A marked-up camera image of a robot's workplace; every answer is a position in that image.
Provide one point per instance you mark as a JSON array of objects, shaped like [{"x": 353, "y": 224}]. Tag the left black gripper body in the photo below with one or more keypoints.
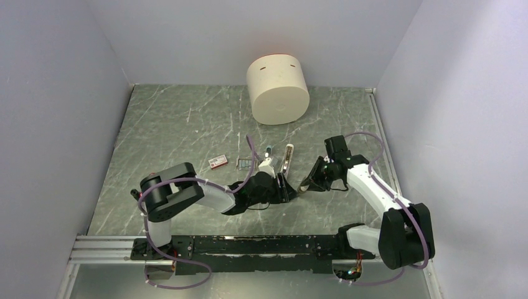
[{"x": 273, "y": 195}]

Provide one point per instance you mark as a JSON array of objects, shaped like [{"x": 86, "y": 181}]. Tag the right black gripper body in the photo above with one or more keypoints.
[{"x": 329, "y": 175}]

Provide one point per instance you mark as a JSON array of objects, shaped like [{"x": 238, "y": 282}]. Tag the staple tray with staples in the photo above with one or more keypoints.
[{"x": 244, "y": 163}]

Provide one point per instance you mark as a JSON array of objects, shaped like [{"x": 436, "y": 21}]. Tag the blue white stapler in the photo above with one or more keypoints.
[{"x": 268, "y": 155}]

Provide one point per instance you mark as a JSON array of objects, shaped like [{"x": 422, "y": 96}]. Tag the long white stapler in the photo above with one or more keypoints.
[{"x": 285, "y": 167}]

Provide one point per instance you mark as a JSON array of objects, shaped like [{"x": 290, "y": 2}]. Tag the red white staple box sleeve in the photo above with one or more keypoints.
[{"x": 218, "y": 161}]

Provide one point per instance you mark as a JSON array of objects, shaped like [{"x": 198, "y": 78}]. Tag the small beige stapler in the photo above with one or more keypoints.
[{"x": 303, "y": 188}]

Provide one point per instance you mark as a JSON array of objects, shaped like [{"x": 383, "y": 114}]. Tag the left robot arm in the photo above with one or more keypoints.
[{"x": 164, "y": 195}]

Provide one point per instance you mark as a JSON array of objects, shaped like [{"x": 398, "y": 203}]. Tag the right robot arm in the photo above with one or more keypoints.
[{"x": 405, "y": 238}]

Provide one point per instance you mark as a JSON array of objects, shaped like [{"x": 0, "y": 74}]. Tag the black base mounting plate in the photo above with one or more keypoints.
[{"x": 265, "y": 253}]

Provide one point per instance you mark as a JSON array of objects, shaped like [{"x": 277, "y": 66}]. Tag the cream cylindrical container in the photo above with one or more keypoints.
[{"x": 277, "y": 89}]

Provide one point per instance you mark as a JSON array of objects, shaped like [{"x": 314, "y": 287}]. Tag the aluminium rail frame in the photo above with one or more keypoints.
[{"x": 100, "y": 267}]

